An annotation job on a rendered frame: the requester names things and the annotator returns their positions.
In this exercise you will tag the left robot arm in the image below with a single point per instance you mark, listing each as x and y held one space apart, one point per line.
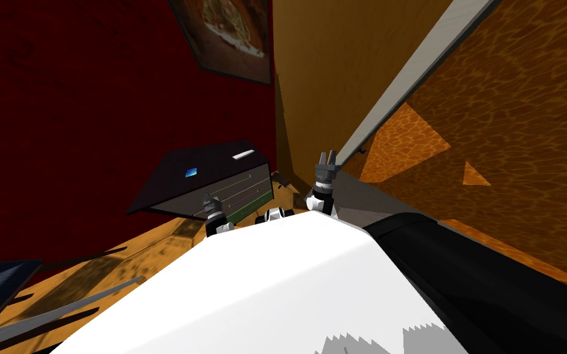
217 225

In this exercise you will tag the brown wooden door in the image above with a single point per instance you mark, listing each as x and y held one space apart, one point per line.
342 64

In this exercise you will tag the dark cabinet with drawers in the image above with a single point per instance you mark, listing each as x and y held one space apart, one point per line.
205 172

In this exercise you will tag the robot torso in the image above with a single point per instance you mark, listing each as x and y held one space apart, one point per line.
273 295

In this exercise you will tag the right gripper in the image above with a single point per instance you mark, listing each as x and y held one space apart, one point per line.
326 173

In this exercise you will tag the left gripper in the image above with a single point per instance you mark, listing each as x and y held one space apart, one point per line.
210 203

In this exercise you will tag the framed picture on wall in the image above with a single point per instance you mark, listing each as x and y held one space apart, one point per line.
229 34

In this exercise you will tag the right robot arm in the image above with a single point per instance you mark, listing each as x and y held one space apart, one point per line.
460 285

